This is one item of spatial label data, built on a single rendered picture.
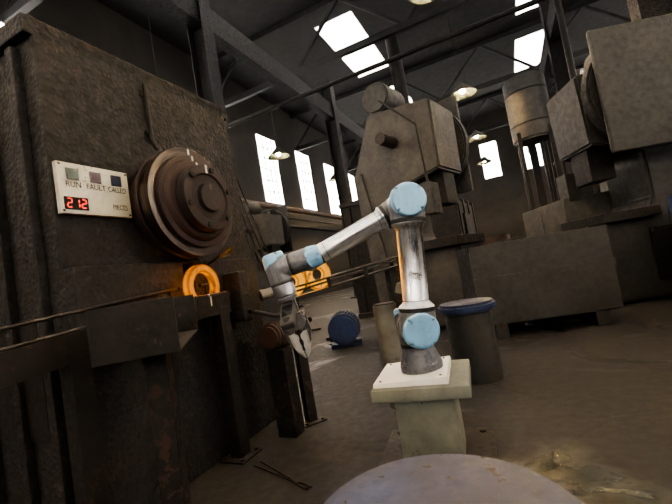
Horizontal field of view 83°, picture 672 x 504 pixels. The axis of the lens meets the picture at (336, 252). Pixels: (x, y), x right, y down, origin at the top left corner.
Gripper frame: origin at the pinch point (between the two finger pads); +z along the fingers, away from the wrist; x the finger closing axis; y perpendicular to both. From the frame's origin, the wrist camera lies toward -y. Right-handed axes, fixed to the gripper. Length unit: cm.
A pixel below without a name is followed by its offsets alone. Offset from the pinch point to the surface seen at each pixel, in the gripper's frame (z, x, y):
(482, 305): 24, -83, 78
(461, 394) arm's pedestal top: 26, -43, -6
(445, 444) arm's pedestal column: 43, -33, 1
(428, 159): -86, -132, 252
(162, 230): -59, 39, 18
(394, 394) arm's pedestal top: 22.0, -23.1, -0.3
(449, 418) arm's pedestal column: 36, -37, 0
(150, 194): -73, 38, 16
